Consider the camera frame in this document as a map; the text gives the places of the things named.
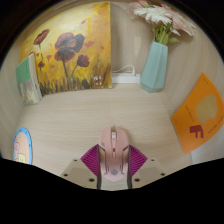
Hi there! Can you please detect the green book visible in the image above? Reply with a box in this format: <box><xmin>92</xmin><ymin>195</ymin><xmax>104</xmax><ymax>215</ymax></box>
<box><xmin>15</xmin><ymin>53</ymin><xmax>44</xmax><ymax>106</ymax></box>

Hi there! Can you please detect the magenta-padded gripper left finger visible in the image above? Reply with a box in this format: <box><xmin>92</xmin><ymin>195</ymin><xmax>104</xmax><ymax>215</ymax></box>
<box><xmin>60</xmin><ymin>143</ymin><xmax>103</xmax><ymax>190</ymax></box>

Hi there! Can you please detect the white power strip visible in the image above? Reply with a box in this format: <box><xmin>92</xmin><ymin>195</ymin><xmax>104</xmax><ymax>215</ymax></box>
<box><xmin>111</xmin><ymin>72</ymin><xmax>142</xmax><ymax>85</ymax></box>

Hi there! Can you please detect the yellow poppy painting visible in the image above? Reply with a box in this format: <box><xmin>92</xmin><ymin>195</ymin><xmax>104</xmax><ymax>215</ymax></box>
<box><xmin>19</xmin><ymin>1</ymin><xmax>113</xmax><ymax>97</ymax></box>

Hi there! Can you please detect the white power strip cable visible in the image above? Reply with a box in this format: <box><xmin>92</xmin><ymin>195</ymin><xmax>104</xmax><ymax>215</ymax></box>
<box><xmin>112</xmin><ymin>64</ymin><xmax>137</xmax><ymax>75</ymax></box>

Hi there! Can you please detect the pink computer mouse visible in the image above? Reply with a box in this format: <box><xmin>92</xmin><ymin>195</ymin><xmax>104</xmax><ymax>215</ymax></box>
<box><xmin>97</xmin><ymin>125</ymin><xmax>131</xmax><ymax>183</ymax></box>

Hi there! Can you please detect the pink and white flower bouquet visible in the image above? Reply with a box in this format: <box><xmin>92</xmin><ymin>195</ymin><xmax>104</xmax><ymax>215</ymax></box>
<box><xmin>128</xmin><ymin>0</ymin><xmax>198</xmax><ymax>46</ymax></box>

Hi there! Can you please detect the round cartoon mouse pad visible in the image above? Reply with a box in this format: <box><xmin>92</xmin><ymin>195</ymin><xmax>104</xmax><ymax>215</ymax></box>
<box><xmin>12</xmin><ymin>127</ymin><xmax>33</xmax><ymax>166</ymax></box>

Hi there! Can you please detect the teal faceted vase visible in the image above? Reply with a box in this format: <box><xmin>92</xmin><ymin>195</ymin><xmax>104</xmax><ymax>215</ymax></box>
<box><xmin>139</xmin><ymin>40</ymin><xmax>169</xmax><ymax>94</ymax></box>

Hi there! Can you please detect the orange book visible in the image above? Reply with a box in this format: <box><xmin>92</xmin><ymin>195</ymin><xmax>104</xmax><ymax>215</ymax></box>
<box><xmin>170</xmin><ymin>72</ymin><xmax>224</xmax><ymax>155</ymax></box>

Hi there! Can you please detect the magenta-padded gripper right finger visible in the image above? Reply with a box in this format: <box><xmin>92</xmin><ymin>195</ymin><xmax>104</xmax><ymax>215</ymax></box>
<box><xmin>126</xmin><ymin>144</ymin><xmax>167</xmax><ymax>190</ymax></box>

